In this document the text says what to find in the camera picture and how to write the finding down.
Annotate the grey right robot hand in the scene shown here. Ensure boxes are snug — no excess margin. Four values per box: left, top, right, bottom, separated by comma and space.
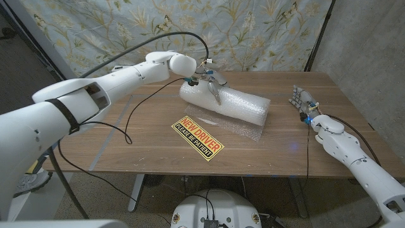
288, 84, 319, 123

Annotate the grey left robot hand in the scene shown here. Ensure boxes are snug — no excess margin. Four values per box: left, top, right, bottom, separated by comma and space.
197, 68, 229, 106

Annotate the bubble wrap roll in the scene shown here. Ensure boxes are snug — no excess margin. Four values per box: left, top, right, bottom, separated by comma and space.
178, 80, 271, 143

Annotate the yellow new driver bumper sticker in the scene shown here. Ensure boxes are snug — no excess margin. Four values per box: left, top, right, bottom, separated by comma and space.
171, 115, 225, 162

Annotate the floral printed backdrop cloth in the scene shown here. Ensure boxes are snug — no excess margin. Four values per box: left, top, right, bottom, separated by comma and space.
18, 0, 333, 96

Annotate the black backdrop stand pole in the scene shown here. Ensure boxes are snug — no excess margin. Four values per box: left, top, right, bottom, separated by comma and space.
303, 0, 336, 72

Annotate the grey table leg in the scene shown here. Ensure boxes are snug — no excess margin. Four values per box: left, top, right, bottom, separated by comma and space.
287, 177, 309, 219

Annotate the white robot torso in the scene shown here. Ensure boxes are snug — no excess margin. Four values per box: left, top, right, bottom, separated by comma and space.
170, 189, 263, 228

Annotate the white table leg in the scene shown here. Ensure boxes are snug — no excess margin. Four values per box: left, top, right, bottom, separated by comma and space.
127, 174, 146, 212

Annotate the grey sneaker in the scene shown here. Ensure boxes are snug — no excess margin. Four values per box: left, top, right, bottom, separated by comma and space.
14, 170, 53, 198

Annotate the black round object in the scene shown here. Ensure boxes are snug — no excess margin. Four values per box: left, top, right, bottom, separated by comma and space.
0, 27, 18, 41

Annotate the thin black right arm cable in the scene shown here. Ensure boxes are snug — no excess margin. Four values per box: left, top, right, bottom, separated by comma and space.
302, 123, 311, 191

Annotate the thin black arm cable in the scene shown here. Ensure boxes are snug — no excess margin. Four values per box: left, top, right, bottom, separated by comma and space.
302, 123, 311, 191
58, 77, 190, 203

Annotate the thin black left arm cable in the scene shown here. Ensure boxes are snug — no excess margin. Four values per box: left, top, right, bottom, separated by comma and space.
58, 77, 190, 203

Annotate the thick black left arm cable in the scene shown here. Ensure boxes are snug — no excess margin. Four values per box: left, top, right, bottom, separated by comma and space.
47, 30, 209, 220

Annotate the black torso cable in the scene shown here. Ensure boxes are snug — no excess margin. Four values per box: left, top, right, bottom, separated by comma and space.
189, 189, 216, 220

